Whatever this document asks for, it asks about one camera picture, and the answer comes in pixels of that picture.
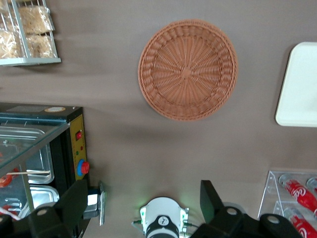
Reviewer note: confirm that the steel pan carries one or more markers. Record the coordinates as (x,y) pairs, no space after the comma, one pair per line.
(45,197)
(27,138)

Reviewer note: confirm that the clear acrylic bottle rack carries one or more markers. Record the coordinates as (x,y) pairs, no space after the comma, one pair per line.
(271,188)

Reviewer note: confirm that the red food item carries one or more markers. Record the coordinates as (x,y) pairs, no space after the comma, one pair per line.
(8,212)
(5,181)

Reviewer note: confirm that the beige rectangular tray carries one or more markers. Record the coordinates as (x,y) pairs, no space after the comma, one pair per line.
(299,86)

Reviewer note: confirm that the black glass food warmer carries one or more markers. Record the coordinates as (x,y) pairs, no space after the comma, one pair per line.
(71,116)

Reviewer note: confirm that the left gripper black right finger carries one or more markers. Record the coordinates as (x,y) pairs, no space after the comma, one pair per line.
(223,223)

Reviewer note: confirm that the shallow round wicker basket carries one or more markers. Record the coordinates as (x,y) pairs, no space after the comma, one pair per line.
(188,70)

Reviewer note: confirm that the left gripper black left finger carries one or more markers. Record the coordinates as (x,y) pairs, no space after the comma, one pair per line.
(49,223)

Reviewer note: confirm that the rice cracker snack packet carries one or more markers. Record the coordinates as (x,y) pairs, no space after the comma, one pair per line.
(10,44)
(34,19)
(40,46)

